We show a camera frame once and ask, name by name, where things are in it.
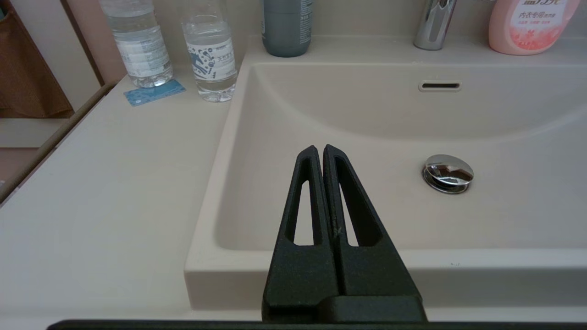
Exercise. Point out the clear plain label water bottle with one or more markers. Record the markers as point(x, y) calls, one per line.
point(142, 50)

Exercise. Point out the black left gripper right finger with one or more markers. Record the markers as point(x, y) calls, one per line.
point(371, 270)

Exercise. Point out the chrome drain stopper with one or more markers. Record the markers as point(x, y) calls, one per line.
point(447, 173)

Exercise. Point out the blue card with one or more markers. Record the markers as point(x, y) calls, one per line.
point(154, 92)

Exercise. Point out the chrome faucet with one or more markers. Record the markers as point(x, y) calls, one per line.
point(434, 26)

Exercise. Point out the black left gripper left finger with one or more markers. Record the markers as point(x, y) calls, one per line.
point(298, 275)

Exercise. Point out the brown hanging bag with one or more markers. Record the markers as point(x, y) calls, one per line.
point(27, 78)

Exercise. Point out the pink soap pump bottle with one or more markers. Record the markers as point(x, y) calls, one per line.
point(529, 30)

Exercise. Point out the dark grey pump bottle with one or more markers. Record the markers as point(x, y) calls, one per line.
point(286, 32)

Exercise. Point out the beige sink basin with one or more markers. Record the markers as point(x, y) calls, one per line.
point(367, 114)

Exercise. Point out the clear patterned label water bottle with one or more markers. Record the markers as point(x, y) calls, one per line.
point(211, 59)

